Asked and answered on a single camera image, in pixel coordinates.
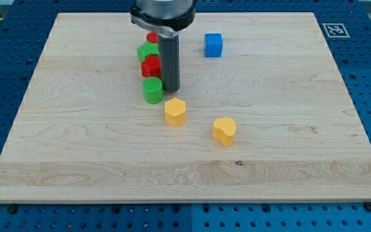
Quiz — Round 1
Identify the yellow heart block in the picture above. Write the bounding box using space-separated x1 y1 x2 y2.
212 117 236 146

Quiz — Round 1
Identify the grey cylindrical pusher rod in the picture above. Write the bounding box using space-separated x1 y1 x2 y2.
158 34 180 93

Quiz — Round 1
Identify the green star block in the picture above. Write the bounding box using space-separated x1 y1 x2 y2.
137 41 159 63

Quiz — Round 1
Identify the light wooden board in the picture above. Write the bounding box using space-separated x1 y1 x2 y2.
0 12 371 204

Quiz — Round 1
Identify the blue cube block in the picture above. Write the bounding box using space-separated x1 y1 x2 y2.
205 33 223 57

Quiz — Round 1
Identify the white fiducial marker tag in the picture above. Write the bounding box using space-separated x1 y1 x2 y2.
322 23 350 38

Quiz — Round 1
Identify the green cylinder block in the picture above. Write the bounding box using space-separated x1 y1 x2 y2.
142 77 164 104

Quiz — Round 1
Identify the yellow hexagon block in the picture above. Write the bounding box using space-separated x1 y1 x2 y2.
164 98 186 127

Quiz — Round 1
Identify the red star block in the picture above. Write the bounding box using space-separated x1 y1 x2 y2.
140 55 162 79

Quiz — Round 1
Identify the red round block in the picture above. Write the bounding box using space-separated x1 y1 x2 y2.
146 32 158 44

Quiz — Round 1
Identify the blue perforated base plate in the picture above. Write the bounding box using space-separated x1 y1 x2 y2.
0 0 371 231

